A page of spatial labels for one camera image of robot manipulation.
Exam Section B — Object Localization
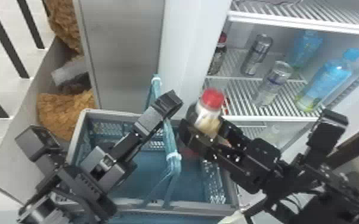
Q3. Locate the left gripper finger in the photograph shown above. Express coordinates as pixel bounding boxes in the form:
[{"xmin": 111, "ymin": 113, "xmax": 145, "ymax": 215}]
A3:
[{"xmin": 110, "ymin": 90, "xmax": 184, "ymax": 164}]

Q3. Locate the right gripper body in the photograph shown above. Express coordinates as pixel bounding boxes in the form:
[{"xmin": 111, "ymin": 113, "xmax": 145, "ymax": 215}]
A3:
[{"xmin": 229, "ymin": 138, "xmax": 283, "ymax": 195}]

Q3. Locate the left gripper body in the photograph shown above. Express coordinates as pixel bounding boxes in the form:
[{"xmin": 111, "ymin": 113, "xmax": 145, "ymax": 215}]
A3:
[{"xmin": 57, "ymin": 145, "xmax": 138, "ymax": 203}]

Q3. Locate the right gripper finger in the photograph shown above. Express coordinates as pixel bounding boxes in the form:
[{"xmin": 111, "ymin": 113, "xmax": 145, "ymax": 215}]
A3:
[
  {"xmin": 178, "ymin": 118, "xmax": 240, "ymax": 172},
  {"xmin": 221, "ymin": 119, "xmax": 253, "ymax": 151}
]

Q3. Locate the dark bottle with red cap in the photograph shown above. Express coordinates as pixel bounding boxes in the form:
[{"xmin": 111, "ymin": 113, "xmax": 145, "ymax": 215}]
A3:
[
  {"xmin": 185, "ymin": 87, "xmax": 228, "ymax": 140},
  {"xmin": 208, "ymin": 31, "xmax": 229, "ymax": 76}
]

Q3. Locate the blue basket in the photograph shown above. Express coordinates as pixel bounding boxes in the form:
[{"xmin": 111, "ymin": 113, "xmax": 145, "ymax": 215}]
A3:
[{"xmin": 66, "ymin": 74, "xmax": 240, "ymax": 224}]

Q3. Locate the clear bottle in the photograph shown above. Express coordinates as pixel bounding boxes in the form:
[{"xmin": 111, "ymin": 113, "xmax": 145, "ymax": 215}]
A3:
[{"xmin": 252, "ymin": 60, "xmax": 293, "ymax": 107}]

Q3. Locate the brown towel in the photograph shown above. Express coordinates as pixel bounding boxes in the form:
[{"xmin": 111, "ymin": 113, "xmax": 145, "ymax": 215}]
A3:
[
  {"xmin": 44, "ymin": 0, "xmax": 83, "ymax": 55},
  {"xmin": 36, "ymin": 90, "xmax": 97, "ymax": 141}
]

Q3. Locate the white fridge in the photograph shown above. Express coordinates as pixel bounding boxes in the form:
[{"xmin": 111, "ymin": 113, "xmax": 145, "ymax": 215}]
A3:
[{"xmin": 73, "ymin": 0, "xmax": 359, "ymax": 157}]

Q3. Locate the silver can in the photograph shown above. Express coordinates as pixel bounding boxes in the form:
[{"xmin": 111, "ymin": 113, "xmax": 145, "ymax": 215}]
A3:
[{"xmin": 240, "ymin": 33, "xmax": 274, "ymax": 76}]

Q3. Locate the white shelf unit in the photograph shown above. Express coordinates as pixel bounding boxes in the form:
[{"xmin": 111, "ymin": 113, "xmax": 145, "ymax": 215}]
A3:
[{"xmin": 0, "ymin": 0, "xmax": 97, "ymax": 204}]

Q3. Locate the blue bottle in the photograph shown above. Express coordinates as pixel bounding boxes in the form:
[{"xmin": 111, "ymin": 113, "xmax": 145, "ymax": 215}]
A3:
[
  {"xmin": 287, "ymin": 29, "xmax": 324, "ymax": 69},
  {"xmin": 295, "ymin": 48, "xmax": 359, "ymax": 113}
]

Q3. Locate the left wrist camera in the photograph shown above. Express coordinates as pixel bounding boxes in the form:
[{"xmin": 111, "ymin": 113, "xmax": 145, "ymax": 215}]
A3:
[{"xmin": 14, "ymin": 125, "xmax": 66, "ymax": 178}]

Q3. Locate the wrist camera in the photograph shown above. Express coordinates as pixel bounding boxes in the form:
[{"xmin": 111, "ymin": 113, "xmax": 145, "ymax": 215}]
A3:
[
  {"xmin": 14, "ymin": 125, "xmax": 66, "ymax": 178},
  {"xmin": 304, "ymin": 108, "xmax": 349, "ymax": 157}
]

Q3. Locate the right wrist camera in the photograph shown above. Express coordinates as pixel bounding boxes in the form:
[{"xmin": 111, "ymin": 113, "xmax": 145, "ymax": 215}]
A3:
[{"xmin": 304, "ymin": 108, "xmax": 349, "ymax": 157}]

